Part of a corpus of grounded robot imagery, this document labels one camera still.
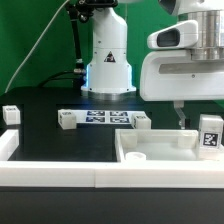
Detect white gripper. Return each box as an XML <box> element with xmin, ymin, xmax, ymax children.
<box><xmin>140</xmin><ymin>20</ymin><xmax>224</xmax><ymax>130</ymax></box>

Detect white square table top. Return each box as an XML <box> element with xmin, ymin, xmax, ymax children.
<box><xmin>114</xmin><ymin>128</ymin><xmax>224</xmax><ymax>164</ymax></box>

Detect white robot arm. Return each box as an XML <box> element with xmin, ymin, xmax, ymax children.
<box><xmin>82</xmin><ymin>0</ymin><xmax>224</xmax><ymax>127</ymax></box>

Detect tag marker sheet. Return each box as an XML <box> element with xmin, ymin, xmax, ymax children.
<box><xmin>75</xmin><ymin>109</ymin><xmax>134</xmax><ymax>124</ymax></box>

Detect white U-shaped obstacle wall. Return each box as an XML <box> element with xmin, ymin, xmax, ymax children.
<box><xmin>0</xmin><ymin>129</ymin><xmax>224</xmax><ymax>189</ymax></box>

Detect black cable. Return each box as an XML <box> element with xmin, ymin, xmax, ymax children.
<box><xmin>39</xmin><ymin>69</ymin><xmax>84</xmax><ymax>88</ymax></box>

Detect grey cable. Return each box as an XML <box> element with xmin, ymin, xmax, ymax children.
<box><xmin>3</xmin><ymin>0</ymin><xmax>71</xmax><ymax>95</ymax></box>

